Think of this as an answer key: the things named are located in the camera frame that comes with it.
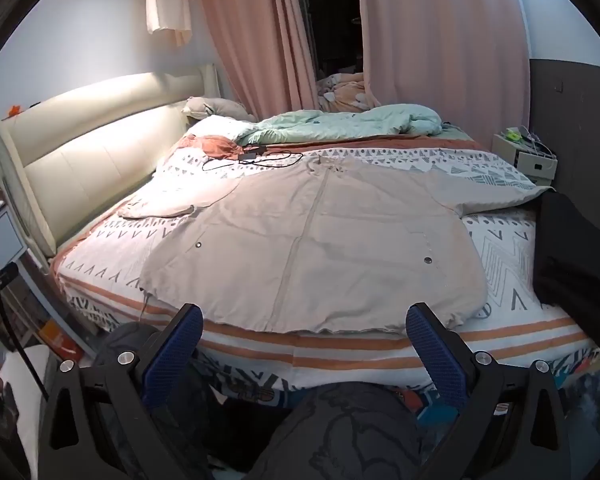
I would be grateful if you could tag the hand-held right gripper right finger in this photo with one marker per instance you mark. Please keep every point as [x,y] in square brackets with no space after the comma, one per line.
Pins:
[437,355]

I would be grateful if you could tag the cream hanging garment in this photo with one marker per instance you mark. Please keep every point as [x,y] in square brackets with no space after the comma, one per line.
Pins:
[167,5]

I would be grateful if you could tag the white nightstand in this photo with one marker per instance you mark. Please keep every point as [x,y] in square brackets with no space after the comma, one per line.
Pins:
[530,162]

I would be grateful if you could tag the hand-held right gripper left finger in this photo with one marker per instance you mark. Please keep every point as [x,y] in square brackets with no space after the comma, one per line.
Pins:
[175,355]

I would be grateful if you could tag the orange box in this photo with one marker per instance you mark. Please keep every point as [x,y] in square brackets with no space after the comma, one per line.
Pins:
[60,340]

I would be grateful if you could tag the small green object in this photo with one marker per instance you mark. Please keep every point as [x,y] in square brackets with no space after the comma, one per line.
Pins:
[513,135]

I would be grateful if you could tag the rust orange cloth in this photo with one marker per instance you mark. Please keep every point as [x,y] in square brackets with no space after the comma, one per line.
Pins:
[220,147]

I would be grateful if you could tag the grey plush pillow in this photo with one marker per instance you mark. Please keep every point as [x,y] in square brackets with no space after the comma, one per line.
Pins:
[215,107]

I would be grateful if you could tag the beige jacket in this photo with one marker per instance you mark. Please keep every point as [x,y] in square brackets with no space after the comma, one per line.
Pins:
[305,240]

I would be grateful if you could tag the grey bedside drawer cabinet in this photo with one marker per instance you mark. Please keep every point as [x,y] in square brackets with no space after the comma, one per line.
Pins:
[2,237]

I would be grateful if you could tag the black cloth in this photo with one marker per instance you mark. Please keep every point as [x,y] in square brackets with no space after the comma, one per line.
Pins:
[575,260]

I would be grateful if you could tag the person's grey patterned pants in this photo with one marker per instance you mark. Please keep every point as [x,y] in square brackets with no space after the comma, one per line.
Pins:
[340,435]

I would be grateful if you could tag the teal orange printed bedsheet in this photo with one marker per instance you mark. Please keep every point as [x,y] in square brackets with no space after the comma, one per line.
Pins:
[260,395]

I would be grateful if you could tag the patterned white bed blanket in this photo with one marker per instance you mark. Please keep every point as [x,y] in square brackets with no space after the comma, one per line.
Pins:
[502,252]

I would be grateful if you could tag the orange printed blanket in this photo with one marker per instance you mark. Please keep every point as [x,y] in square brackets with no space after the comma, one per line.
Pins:
[345,92]

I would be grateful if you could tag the mint green duvet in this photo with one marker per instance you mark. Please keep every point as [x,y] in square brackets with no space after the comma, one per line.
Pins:
[355,122]

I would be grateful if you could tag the pink curtain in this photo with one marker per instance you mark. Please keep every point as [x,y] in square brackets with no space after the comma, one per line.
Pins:
[440,35]
[250,35]

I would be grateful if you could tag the cream padded headboard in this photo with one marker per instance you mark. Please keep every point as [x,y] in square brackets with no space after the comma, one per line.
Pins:
[90,150]

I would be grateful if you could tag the small orange figurine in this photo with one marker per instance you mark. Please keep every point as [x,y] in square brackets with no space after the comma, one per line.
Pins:
[15,109]

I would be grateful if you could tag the white pillow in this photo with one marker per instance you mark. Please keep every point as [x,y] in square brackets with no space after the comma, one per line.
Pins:
[215,127]

